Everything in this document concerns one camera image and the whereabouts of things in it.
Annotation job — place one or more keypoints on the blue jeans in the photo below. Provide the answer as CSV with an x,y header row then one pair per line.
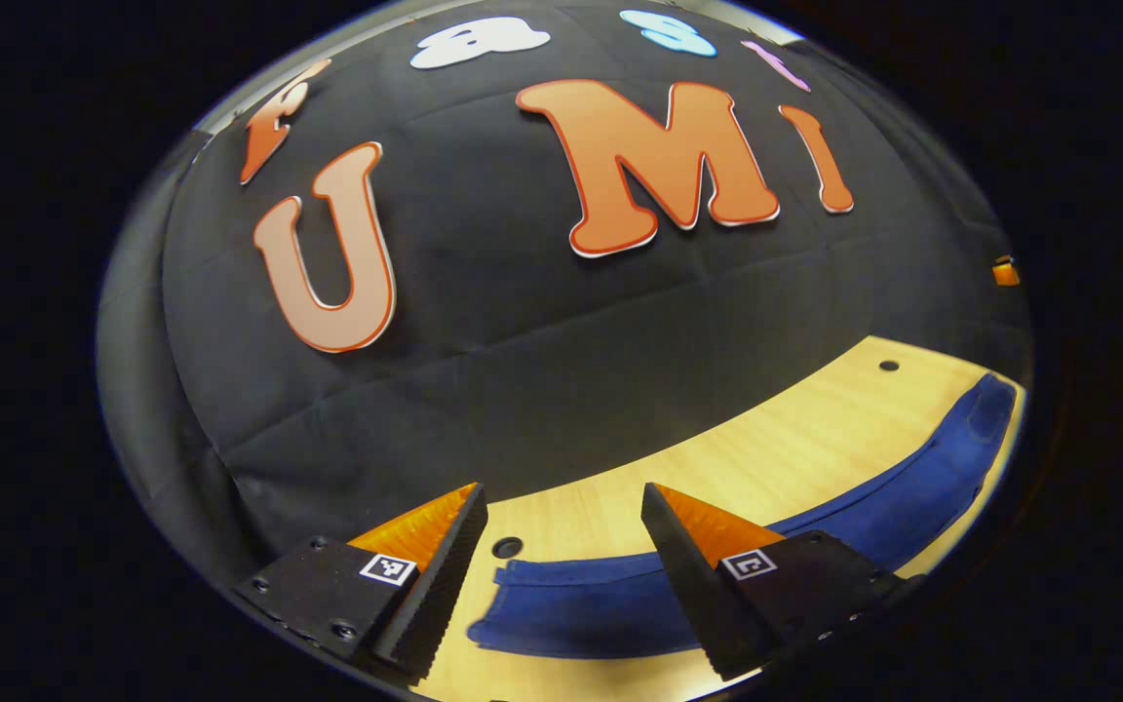
x,y
600,604

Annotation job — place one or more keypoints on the black backdrop cloth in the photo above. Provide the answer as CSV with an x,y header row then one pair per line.
x,y
522,370

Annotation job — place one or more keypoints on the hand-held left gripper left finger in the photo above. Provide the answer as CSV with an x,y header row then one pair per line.
x,y
440,595

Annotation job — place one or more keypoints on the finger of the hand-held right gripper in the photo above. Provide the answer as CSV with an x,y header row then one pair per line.
x,y
1006,273

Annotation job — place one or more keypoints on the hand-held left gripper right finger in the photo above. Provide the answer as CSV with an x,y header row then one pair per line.
x,y
693,595

